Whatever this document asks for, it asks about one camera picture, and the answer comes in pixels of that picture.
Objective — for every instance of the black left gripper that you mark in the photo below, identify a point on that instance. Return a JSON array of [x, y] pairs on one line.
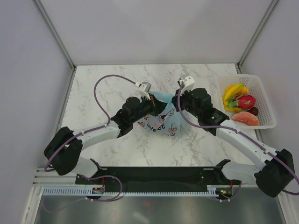
[[156, 106]]

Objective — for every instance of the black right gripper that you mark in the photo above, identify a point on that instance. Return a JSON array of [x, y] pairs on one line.
[[174, 100]]

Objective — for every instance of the light blue plastic bag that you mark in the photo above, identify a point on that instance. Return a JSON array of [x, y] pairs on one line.
[[168, 122]]

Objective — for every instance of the yellow fake banana bunch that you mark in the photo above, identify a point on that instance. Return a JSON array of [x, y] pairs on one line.
[[230, 93]]

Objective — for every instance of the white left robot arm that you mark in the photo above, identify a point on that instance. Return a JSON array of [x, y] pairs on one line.
[[64, 150]]

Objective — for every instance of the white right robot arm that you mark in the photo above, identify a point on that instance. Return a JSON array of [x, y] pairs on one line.
[[271, 171]]

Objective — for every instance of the red fake dragon fruit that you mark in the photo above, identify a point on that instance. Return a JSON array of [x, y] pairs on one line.
[[243, 101]]

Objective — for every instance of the orange fake peach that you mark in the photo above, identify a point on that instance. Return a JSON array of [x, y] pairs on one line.
[[245, 90]]

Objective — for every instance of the fake watermelon slice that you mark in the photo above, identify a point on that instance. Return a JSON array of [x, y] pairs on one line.
[[246, 118]]

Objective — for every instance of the dark purple fake plum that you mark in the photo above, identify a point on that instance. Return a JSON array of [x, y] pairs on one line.
[[254, 111]]

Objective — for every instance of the white plastic fruit basket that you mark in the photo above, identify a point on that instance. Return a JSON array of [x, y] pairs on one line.
[[266, 115]]

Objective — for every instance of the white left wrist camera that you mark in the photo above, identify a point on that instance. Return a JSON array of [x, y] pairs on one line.
[[143, 89]]

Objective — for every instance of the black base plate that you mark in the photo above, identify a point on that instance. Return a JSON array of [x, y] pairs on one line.
[[164, 179]]

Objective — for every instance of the white slotted cable duct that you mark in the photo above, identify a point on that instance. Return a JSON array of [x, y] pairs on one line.
[[92, 191]]

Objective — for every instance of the left aluminium corner post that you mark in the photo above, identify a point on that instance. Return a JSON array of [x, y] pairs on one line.
[[50, 26]]

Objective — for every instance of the aluminium corner post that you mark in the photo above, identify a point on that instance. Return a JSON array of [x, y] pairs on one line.
[[50, 26], [266, 16]]

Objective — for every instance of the aluminium frame rail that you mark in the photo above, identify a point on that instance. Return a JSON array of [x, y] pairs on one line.
[[51, 179]]

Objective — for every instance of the right aluminium corner post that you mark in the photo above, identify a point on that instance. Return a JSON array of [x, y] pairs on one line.
[[266, 16]]

